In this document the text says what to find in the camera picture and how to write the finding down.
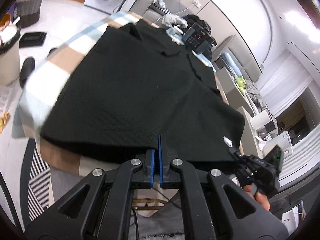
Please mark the grey sofa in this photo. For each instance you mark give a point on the grey sofa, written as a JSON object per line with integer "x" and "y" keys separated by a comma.
{"x": 150, "y": 11}

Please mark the crumpled grey fabric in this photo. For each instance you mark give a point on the crumpled grey fabric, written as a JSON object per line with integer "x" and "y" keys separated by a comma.
{"x": 255, "y": 95}

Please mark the white electric kettle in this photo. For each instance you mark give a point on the white electric kettle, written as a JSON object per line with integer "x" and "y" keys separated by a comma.
{"x": 283, "y": 141}

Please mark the black slipper near bin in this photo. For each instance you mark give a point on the black slipper near bin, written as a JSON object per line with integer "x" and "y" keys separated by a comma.
{"x": 28, "y": 67}

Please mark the black slipper far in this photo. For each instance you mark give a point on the black slipper far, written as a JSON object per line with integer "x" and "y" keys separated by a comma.
{"x": 52, "y": 51}

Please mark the black clothes pile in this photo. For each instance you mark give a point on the black clothes pile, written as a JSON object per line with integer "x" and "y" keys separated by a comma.
{"x": 192, "y": 19}

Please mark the person's right hand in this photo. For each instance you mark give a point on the person's right hand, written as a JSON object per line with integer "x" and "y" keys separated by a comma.
{"x": 260, "y": 198}

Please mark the beige trash bin with bag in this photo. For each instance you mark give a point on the beige trash bin with bag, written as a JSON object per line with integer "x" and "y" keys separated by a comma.
{"x": 10, "y": 56}

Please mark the checkered blue brown tablecloth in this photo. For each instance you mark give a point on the checkered blue brown tablecloth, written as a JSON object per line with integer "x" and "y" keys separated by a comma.
{"x": 45, "y": 84}

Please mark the black knit garment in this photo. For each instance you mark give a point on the black knit garment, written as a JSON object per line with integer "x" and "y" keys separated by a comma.
{"x": 134, "y": 85}

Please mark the orange snack bag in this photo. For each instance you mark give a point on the orange snack bag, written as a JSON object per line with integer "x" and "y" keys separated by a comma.
{"x": 3, "y": 121}

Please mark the black plastic tray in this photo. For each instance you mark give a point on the black plastic tray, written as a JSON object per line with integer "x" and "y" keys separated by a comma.
{"x": 32, "y": 39}

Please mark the white wall socket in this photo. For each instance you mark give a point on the white wall socket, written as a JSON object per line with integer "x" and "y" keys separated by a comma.
{"x": 197, "y": 4}

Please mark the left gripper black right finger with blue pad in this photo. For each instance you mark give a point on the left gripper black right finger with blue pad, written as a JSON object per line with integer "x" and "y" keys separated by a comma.
{"x": 213, "y": 206}

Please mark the clear plastic blister tray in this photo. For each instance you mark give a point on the clear plastic blister tray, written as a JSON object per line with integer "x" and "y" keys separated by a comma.
{"x": 5, "y": 96}

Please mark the dark electric pressure cooker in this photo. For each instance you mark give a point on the dark electric pressure cooker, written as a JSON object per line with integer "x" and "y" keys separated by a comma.
{"x": 198, "y": 39}

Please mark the woven laundry basket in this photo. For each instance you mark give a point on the woven laundry basket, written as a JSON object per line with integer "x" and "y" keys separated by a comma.
{"x": 28, "y": 11}

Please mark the yellow-green toy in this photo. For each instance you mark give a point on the yellow-green toy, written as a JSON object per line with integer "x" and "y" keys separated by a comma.
{"x": 241, "y": 83}

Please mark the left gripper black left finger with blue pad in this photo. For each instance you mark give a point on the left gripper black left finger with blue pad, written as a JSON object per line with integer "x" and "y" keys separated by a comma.
{"x": 97, "y": 207}

